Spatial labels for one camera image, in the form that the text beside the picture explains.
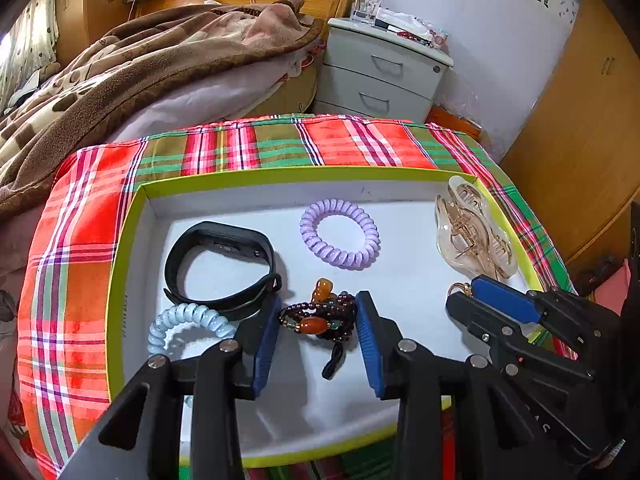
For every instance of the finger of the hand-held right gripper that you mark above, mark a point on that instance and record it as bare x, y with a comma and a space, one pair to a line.
505, 300
470, 315

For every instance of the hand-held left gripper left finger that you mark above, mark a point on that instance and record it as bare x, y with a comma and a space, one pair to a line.
265, 350

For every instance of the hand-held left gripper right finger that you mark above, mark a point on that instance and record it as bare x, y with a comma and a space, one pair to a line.
372, 350

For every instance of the clear hair claw clip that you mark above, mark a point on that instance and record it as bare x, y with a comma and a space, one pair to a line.
452, 240

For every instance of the yellow-green cardboard box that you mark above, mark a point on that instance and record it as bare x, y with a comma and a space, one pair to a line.
400, 240

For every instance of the black wristband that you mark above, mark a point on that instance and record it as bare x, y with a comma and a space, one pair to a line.
235, 235

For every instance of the pink cloth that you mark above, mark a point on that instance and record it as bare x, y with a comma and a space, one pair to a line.
617, 282

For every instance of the orange box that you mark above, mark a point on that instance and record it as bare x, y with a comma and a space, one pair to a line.
457, 122

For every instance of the plaid cloth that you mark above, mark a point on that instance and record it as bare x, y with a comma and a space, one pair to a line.
65, 270

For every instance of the grey nightstand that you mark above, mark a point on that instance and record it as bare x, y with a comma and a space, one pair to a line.
380, 76

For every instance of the nightstand paper clutter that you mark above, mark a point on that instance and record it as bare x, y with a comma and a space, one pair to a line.
415, 27

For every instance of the brown patterned blanket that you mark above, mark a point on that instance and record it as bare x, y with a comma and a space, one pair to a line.
125, 85

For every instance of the clear glass container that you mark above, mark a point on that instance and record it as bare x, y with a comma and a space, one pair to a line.
365, 7

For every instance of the dotted curtain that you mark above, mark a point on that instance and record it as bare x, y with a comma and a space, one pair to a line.
30, 35

